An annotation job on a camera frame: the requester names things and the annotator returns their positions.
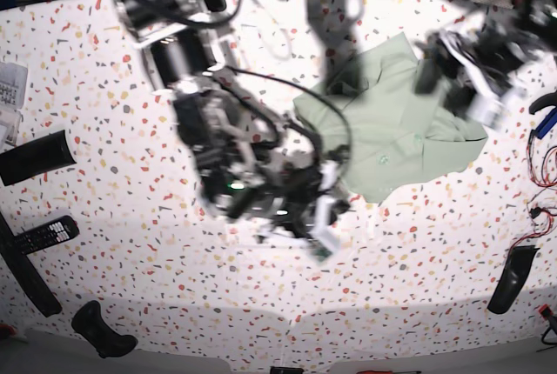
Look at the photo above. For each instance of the red object bottom left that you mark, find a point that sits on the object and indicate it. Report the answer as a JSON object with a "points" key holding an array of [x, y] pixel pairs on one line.
{"points": [[7, 330]]}

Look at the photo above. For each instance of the black small tool bottom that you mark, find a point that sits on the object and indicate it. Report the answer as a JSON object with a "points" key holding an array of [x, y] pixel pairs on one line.
{"points": [[285, 370]]}

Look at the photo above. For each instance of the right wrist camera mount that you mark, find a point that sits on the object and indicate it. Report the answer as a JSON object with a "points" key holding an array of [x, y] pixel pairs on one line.
{"points": [[322, 249]]}

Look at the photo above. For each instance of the long black bar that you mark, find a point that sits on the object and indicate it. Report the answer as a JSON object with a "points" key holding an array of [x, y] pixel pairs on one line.
{"points": [[32, 284]]}

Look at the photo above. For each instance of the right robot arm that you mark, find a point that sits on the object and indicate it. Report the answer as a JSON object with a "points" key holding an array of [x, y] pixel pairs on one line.
{"points": [[251, 161]]}

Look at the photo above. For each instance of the clear plastic parts box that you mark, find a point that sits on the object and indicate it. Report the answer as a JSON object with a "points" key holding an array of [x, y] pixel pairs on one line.
{"points": [[13, 79]]}

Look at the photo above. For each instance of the black curved handle right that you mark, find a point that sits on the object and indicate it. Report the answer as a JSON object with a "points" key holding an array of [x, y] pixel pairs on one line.
{"points": [[548, 100]]}

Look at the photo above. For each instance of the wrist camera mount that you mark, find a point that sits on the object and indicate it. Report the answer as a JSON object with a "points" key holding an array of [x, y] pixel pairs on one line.
{"points": [[490, 104], [322, 249]]}

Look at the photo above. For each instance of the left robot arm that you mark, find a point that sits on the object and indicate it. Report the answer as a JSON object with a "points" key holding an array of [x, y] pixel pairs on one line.
{"points": [[536, 16]]}

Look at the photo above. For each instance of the black game controller grip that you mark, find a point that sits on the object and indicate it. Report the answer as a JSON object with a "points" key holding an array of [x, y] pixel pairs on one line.
{"points": [[88, 323]]}

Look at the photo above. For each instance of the blue plastic clamp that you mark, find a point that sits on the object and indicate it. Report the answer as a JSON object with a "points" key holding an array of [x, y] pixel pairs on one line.
{"points": [[546, 124]]}

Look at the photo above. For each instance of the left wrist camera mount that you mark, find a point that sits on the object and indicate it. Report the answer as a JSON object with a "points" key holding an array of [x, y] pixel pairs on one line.
{"points": [[490, 104]]}

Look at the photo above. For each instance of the red connector bottom right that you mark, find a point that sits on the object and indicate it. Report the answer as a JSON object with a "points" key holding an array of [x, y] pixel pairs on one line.
{"points": [[545, 311]]}

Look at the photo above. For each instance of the small clear plastic container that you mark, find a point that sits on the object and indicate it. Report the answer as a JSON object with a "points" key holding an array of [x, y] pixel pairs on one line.
{"points": [[9, 120]]}

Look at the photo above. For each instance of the black remote control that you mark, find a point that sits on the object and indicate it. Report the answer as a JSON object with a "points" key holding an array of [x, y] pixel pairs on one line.
{"points": [[47, 235]]}

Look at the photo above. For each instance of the black curved pad right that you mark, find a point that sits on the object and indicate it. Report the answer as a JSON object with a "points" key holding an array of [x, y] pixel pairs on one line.
{"points": [[513, 277]]}

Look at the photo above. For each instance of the light green T-shirt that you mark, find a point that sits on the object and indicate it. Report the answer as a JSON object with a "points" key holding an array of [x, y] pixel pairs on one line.
{"points": [[399, 137]]}

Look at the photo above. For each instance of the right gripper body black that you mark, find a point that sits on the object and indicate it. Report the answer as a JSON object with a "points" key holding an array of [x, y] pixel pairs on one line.
{"points": [[299, 205]]}

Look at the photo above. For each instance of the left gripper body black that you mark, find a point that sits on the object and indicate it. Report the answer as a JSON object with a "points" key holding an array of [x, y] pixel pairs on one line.
{"points": [[497, 51]]}

